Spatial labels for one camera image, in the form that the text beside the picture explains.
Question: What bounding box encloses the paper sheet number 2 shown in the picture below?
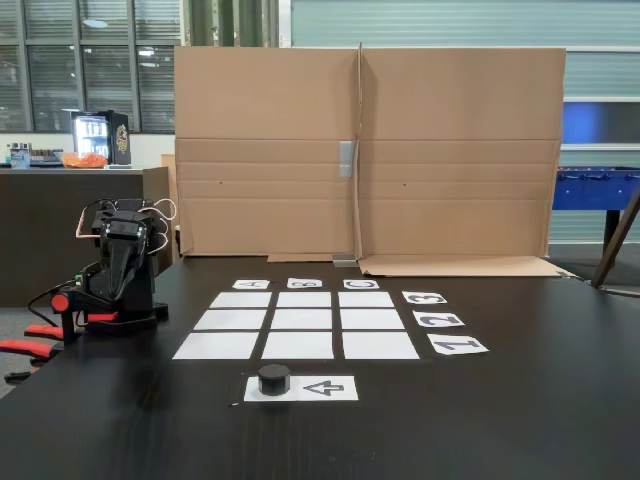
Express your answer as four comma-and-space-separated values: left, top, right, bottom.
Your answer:
412, 310, 467, 329

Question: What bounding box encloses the blue foosball table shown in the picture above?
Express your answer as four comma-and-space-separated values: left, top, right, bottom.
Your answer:
551, 166, 640, 274

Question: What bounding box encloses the thin brown cardboard sheet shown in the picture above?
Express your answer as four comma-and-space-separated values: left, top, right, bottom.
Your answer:
160, 153, 181, 261

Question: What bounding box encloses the black round token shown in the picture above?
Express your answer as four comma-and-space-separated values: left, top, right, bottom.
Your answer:
257, 363, 292, 397

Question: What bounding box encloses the brown cardboard screen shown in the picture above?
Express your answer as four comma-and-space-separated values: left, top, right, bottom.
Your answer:
173, 45, 362, 264
355, 42, 574, 278

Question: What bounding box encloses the blue and white box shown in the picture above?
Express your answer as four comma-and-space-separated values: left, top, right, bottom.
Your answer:
8, 141, 32, 170

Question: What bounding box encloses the black mini fridge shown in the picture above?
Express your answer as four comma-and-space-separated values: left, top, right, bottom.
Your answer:
70, 109, 133, 166

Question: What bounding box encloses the dark wooden leg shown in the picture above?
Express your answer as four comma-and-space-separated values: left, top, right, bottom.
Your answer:
591, 188, 640, 290

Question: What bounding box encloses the red and black clamp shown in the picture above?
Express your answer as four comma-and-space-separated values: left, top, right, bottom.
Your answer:
49, 287, 121, 347

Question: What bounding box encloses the paper sheet number 3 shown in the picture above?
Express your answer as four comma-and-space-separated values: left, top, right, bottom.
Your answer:
401, 290, 449, 305

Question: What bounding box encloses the orange snack bag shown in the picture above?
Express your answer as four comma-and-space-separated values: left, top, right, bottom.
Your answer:
60, 151, 110, 170

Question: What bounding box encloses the paper sheet number 1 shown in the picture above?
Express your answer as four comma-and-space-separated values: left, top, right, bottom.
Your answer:
426, 334, 491, 357

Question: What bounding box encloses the white arrow paper sheet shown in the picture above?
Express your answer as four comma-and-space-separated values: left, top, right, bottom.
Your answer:
243, 375, 360, 403

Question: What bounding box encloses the red handled clamp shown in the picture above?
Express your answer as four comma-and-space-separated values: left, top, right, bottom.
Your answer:
0, 323, 65, 362

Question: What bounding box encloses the white paper grid square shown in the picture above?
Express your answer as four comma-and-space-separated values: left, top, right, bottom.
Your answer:
171, 331, 260, 361
338, 291, 397, 309
340, 308, 406, 331
270, 308, 334, 331
275, 291, 333, 309
193, 309, 268, 331
342, 331, 421, 361
208, 291, 273, 309
260, 331, 335, 361

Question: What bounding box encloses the dark brown counter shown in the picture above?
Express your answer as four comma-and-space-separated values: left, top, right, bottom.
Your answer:
0, 167, 174, 309

